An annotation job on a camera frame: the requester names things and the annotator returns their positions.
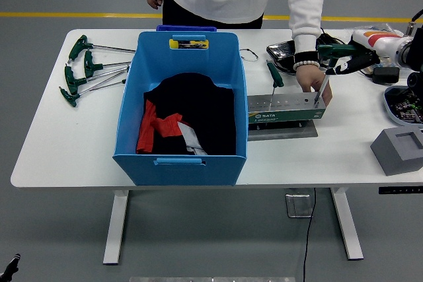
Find black white robot left hand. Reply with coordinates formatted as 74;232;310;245
0;253;21;282

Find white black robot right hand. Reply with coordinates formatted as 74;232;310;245
325;28;413;77

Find person's left hand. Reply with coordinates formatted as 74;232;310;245
295;65;333;106

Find small green T-handle hex key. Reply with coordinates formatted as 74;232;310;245
266;59;285;111

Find large green T-handle hex key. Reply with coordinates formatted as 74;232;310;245
313;43;361;108

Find green grey hex key stand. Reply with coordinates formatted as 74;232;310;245
247;93;328;129

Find blue plastic storage box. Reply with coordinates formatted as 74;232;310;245
112;30;249;187

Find clear plastic parts bag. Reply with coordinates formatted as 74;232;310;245
343;23;414;80

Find black wristwatch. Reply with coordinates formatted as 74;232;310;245
293;51;320;64

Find black power adapter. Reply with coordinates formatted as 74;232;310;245
372;66;401;85

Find black plastic tray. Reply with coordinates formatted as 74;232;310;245
266;30;346;72

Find dark blue plastic bin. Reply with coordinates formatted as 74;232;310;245
155;24;218;33

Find white tray with circuit boards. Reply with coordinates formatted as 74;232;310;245
383;84;423;127

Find grey block with recess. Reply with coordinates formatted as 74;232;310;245
369;126;423;176

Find white table leg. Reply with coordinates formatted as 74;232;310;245
102;190;130;265
330;186;364;261

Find black orange garment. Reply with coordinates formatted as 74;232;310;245
135;73;237;156

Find silver floor plate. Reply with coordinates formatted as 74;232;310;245
286;194;314;219

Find black table control panel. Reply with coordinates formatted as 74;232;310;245
379;186;423;195

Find white bead bracelet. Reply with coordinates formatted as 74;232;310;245
293;59;321;71

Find yellow handled tool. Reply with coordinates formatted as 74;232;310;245
169;39;210;50

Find thin wire loop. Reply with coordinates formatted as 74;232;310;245
238;48;260;63

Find black floor cable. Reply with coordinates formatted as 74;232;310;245
302;188;317;282

